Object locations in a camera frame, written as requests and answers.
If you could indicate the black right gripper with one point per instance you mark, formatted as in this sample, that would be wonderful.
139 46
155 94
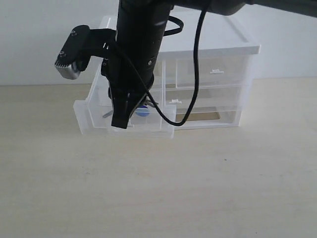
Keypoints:
129 70

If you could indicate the key bunch with blue tag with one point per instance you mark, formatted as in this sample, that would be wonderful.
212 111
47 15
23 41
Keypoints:
143 109

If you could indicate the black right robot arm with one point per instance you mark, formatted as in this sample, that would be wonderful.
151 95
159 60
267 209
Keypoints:
140 29

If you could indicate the white plastic drawer cabinet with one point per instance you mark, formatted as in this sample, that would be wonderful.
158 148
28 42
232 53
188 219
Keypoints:
221 36

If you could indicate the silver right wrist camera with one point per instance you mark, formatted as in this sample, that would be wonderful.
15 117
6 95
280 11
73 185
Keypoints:
82 44

